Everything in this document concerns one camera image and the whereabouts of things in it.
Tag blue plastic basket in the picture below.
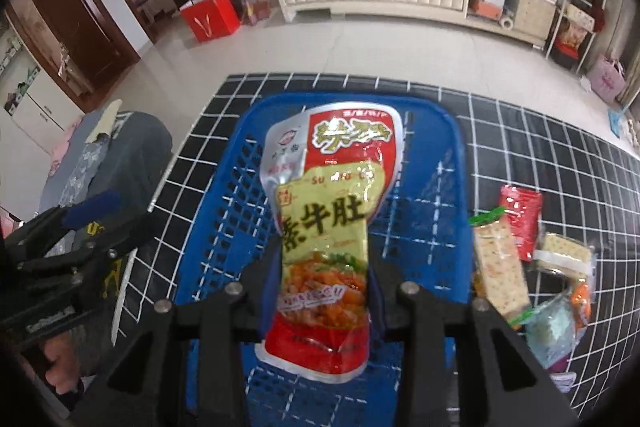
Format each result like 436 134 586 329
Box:
172 93 476 427

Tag white metal shelf rack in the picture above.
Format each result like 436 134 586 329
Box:
545 0 613 72

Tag grey cloth covered chair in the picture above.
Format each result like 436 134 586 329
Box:
37 99 173 228

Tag person's left hand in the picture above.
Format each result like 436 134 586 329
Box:
42 334 88 400

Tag black white-grid tablecloth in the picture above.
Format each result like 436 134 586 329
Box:
95 73 640 408

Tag orange box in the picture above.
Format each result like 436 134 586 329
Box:
472 0 506 18

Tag red and yellow snack packet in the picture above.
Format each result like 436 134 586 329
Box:
255 104 403 383

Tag pink tote bag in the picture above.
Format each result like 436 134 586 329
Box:
586 54 627 104

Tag red gift bag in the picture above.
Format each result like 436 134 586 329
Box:
179 0 242 44

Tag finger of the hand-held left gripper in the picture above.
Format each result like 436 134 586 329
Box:
5 191 122 258
14 213 161 294

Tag pink cloth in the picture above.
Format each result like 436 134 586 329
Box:
47 117 83 180

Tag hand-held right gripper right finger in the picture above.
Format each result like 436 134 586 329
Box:
367 257 581 427

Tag white cupboard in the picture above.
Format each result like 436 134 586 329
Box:
0 19 83 158

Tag blue striped clear packet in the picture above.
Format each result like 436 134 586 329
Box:
522 292 581 358

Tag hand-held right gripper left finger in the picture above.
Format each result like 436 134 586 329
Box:
70 252 283 427

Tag long cracker packet green ends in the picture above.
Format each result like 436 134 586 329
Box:
467 206 532 330

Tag brown wooden door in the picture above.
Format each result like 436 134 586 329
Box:
30 0 126 98

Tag small clear cracker packet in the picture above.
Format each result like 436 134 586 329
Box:
531 233 596 278

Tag beige cloth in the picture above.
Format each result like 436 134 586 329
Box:
86 99 126 142

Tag orange snack packet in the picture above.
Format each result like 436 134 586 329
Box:
570 282 593 333

